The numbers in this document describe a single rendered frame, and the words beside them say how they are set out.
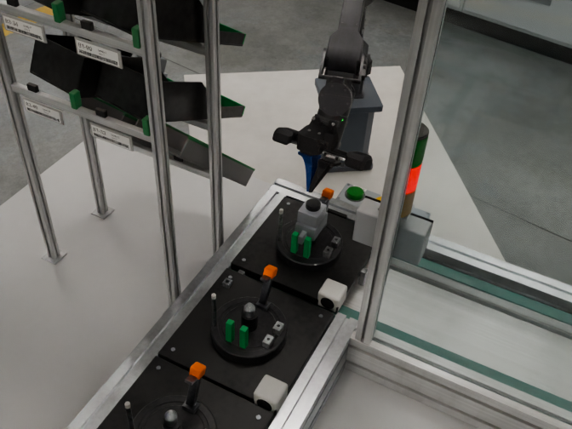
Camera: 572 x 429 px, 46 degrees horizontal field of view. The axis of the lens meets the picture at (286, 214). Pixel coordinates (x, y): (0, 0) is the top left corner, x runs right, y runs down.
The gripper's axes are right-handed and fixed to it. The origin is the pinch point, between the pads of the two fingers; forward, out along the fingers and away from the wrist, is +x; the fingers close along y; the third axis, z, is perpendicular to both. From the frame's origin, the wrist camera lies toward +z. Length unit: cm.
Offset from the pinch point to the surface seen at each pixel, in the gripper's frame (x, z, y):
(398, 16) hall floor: -60, -324, -78
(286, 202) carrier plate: 11.4, -19.9, -10.7
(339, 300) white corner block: 21.3, -0.4, 11.9
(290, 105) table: -5, -69, -35
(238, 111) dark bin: -6.4, -3.6, -20.3
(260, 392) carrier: 34.2, 21.3, 8.8
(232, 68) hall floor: -2, -228, -135
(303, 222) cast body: 10.5, -4.2, -0.6
